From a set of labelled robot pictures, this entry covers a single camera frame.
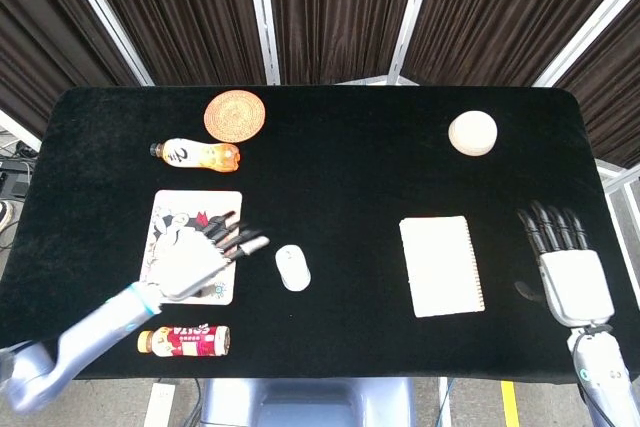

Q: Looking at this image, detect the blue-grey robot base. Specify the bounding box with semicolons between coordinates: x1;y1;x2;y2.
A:
199;377;417;427

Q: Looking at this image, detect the brown curtain panel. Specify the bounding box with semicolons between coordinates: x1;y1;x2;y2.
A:
0;0;142;139
554;0;640;170
265;0;422;86
400;0;639;88
78;0;267;87

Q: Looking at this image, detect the black velvet tablecloth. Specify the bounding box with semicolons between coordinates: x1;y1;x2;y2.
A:
0;85;626;384

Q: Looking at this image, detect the cartoon print mouse pad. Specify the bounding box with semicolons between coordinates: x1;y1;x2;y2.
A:
138;189;244;307

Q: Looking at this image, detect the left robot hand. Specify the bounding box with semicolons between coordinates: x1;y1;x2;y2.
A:
141;210;272;304

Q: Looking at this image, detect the white power strip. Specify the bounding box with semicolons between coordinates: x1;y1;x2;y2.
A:
143;381;180;427

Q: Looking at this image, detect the white spiral notebook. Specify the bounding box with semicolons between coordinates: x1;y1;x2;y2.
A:
398;215;487;319

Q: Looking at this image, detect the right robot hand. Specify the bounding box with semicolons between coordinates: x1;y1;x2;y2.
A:
514;200;616;332

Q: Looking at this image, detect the white metal frame pole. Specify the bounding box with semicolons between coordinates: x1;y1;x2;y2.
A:
386;0;440;86
53;0;155;87
531;0;640;88
243;0;282;86

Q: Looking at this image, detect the blue cable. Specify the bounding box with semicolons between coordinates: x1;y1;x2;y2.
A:
435;377;455;427

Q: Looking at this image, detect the white computer mouse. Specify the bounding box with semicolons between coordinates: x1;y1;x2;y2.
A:
274;244;312;293

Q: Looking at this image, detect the red label drink bottle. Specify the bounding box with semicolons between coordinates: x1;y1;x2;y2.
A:
137;324;232;359

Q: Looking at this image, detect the black floor equipment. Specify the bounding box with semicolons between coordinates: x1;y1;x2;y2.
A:
0;140;39;199

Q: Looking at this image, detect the round woven bamboo coaster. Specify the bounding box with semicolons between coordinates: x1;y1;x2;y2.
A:
203;89;267;144

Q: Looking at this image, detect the orange tea drink bottle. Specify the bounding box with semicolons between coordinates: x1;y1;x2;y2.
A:
149;137;242;173

